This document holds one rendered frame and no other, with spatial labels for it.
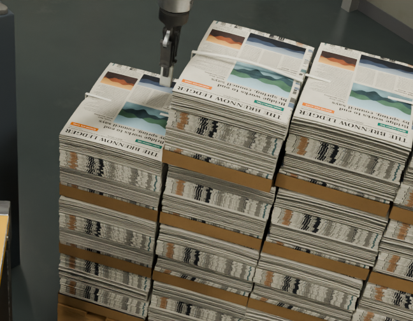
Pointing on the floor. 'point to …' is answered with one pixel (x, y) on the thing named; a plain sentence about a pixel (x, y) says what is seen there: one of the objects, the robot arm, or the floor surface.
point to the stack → (145, 286)
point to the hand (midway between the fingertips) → (166, 74)
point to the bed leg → (5, 292)
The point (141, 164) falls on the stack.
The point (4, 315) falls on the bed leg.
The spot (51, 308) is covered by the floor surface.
